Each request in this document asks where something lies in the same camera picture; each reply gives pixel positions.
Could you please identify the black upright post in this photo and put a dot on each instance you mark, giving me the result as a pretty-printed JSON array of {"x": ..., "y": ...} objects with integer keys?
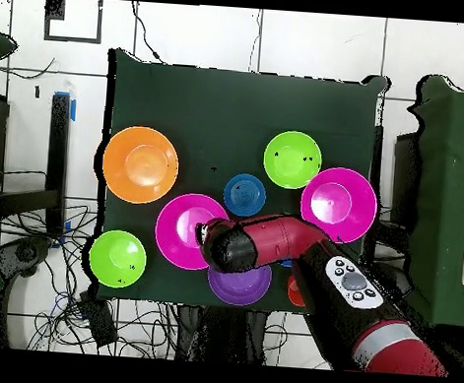
[{"x": 59, "y": 148}]

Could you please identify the black power adapter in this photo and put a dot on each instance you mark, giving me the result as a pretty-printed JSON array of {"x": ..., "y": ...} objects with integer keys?
[{"x": 98, "y": 320}]

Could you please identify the pink plastic bowl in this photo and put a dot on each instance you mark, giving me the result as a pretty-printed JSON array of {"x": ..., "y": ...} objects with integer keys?
[
  {"x": 339, "y": 199},
  {"x": 178, "y": 231}
]

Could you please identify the orange plastic cup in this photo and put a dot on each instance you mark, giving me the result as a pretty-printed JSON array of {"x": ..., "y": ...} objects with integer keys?
[{"x": 294, "y": 294}]

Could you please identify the orange plastic bowl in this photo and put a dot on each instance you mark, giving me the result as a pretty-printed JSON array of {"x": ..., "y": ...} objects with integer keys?
[{"x": 140, "y": 164}]

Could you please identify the black square floor frame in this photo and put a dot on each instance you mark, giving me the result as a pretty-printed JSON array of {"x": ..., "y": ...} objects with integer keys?
[{"x": 55, "y": 9}]

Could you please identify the purple plastic bowl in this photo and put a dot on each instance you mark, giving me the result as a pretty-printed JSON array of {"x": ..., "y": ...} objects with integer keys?
[{"x": 239, "y": 288}]

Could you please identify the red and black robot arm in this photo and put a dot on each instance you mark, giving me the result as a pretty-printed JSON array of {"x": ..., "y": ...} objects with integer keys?
[{"x": 276, "y": 238}]

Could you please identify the black pedestal leg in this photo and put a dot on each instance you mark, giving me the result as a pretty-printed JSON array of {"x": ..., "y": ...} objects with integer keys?
[{"x": 26, "y": 252}]

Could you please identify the green plastic bowl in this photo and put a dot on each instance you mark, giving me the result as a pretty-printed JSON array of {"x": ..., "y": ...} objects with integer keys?
[
  {"x": 117, "y": 258},
  {"x": 292, "y": 159}
]

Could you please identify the light blue plastic bowl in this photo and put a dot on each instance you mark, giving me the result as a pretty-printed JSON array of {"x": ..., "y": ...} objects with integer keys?
[{"x": 244, "y": 194}]

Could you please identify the dark green table cloth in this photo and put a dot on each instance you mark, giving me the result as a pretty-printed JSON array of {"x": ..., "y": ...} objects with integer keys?
[{"x": 221, "y": 112}]

